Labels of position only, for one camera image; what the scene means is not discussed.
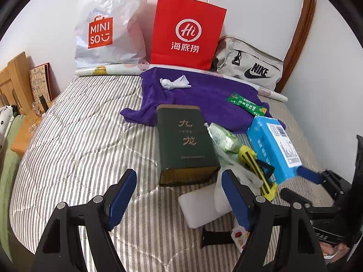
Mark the beige waist bag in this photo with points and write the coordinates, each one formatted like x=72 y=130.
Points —
x=244 y=56

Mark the person's right hand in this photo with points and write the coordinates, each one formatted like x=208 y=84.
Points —
x=327 y=250

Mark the wooden door frame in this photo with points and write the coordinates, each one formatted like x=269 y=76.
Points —
x=305 y=19

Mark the white foam block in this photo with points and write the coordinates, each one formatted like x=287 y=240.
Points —
x=198 y=206

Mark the blue tissue box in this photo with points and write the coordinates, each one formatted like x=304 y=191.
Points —
x=266 y=147

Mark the white plastic shopping bag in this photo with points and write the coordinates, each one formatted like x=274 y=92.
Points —
x=113 y=5

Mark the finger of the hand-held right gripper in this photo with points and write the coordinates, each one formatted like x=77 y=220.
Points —
x=292 y=194
x=309 y=175

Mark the wooden headboard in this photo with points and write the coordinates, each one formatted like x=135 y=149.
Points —
x=17 y=76

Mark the wooden nightstand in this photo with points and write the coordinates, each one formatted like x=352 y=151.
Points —
x=25 y=136

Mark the yellow and black clip hanger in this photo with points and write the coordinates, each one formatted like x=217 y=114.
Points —
x=245 y=153

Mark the dark bottle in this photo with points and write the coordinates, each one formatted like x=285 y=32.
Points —
x=43 y=103

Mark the rolled printed paper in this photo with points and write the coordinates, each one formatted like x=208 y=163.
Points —
x=93 y=70

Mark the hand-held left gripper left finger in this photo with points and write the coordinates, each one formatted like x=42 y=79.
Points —
x=122 y=197

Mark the brown patterned box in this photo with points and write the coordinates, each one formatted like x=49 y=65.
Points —
x=38 y=82

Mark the white crumpled tissue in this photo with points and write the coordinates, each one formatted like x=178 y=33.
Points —
x=173 y=84

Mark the green tissue pack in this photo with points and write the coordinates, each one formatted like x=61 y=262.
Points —
x=224 y=140

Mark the small colourful packet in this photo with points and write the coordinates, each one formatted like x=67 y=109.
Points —
x=239 y=238

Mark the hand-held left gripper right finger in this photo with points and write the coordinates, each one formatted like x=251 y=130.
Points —
x=235 y=201

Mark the purple towel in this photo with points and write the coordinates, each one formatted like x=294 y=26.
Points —
x=209 y=96

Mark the red paper bag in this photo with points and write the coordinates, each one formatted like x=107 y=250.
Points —
x=170 y=19

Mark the green snack packet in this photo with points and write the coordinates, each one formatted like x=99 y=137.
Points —
x=246 y=103

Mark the green blanket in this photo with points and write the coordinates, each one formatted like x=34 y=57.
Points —
x=8 y=175

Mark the spotted plush toy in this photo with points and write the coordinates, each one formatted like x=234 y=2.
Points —
x=5 y=119

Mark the dark green tin box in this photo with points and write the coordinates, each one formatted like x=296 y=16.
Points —
x=181 y=153

